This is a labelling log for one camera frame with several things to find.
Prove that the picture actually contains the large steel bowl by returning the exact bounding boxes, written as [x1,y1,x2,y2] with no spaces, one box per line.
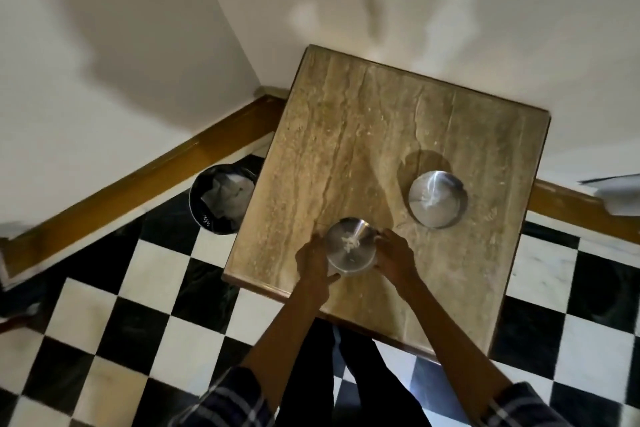
[408,170,469,229]

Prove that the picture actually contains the person's right forearm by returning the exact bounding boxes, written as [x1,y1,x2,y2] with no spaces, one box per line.
[395,272,516,417]

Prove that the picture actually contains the person's right hand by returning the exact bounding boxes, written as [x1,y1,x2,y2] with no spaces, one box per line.
[373,229,419,287]

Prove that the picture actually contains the crumpled white paper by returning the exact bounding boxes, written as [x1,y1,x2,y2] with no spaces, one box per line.
[201,172,255,219]

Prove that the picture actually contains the person's left hand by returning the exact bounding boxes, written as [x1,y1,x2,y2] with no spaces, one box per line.
[295,234,341,296]

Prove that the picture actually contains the person's left forearm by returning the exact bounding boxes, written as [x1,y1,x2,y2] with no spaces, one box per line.
[239,282,331,412]

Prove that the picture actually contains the black waste bin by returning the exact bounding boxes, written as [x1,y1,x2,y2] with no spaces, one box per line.
[189,164,259,235]

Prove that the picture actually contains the wooden skirting board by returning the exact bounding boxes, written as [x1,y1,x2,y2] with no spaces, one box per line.
[0,86,640,287]

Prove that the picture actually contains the small steel bowl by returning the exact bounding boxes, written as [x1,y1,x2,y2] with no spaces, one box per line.
[325,217,378,276]

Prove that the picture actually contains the person's dark trousers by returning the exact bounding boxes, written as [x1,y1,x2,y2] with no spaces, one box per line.
[275,318,481,427]

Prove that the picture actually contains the white paper sheets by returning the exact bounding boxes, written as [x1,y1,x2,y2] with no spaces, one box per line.
[578,172,640,216]

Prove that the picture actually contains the marble top table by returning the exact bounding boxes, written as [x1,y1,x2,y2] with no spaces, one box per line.
[222,45,552,360]

